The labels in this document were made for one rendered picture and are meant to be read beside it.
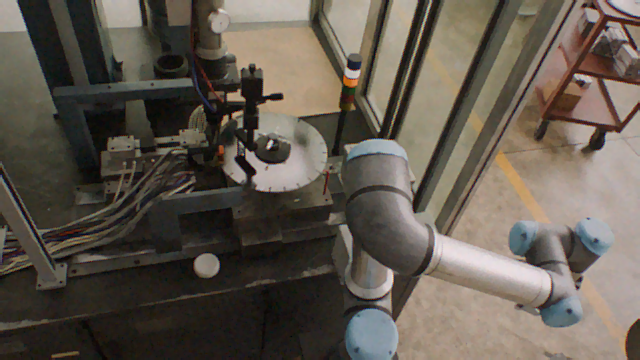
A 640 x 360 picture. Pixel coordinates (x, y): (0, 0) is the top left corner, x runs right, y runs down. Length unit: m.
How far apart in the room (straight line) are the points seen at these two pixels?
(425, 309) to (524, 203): 0.97
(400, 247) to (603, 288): 2.14
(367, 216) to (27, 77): 1.63
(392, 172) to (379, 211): 0.09
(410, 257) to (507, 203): 2.15
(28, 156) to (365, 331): 1.23
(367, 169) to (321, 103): 1.12
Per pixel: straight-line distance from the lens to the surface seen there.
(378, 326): 1.14
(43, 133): 1.90
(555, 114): 3.32
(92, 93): 1.54
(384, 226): 0.79
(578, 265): 1.16
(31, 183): 1.75
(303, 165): 1.42
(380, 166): 0.85
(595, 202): 3.25
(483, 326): 2.42
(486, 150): 1.24
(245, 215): 1.42
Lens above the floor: 1.99
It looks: 48 degrees down
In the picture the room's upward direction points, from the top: 11 degrees clockwise
